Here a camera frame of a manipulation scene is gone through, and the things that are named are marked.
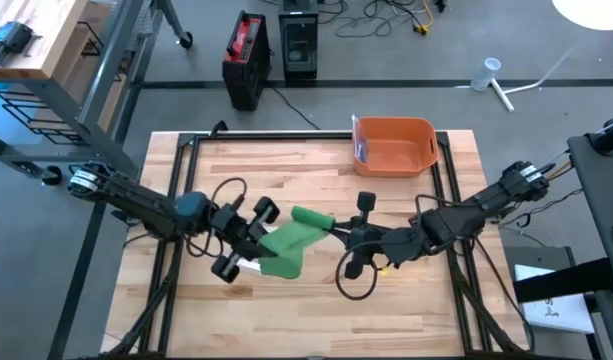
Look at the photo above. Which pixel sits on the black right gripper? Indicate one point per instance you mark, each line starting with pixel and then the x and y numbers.
pixel 368 242

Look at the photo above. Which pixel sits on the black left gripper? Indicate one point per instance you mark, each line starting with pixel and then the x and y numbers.
pixel 241 235

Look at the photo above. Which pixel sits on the green elastic bandage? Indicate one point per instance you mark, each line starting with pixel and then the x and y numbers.
pixel 291 245

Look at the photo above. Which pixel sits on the blue elastic bandage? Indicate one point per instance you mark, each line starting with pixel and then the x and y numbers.
pixel 362 150

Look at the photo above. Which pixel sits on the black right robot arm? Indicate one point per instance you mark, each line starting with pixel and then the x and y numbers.
pixel 461 217

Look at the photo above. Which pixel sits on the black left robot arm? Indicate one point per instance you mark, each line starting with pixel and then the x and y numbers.
pixel 141 202

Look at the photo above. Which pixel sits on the yellow tag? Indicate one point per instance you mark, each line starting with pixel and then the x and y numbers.
pixel 383 272

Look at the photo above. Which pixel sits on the orange plastic basket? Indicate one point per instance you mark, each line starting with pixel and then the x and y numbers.
pixel 396 150

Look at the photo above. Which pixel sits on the red and black case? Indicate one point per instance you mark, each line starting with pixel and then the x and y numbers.
pixel 246 60

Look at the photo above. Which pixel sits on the black computer tower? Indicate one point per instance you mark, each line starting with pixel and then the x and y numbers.
pixel 298 45

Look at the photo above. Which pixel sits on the white cylinder container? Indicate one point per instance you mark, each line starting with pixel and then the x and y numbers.
pixel 485 75

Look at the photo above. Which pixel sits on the white printed box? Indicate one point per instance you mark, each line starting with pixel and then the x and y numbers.
pixel 556 315

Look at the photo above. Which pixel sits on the black equipment stand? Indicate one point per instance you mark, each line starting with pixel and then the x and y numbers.
pixel 593 190

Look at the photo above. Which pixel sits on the wheeled wooden-top cart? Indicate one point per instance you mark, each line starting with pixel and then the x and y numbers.
pixel 51 30

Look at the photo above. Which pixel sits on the black handheld device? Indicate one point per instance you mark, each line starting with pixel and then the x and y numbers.
pixel 11 40

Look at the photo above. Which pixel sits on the white floor lamp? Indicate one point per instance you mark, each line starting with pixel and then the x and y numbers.
pixel 593 12

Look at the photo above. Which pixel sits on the black aluminium table frame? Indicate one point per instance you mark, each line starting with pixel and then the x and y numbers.
pixel 266 136

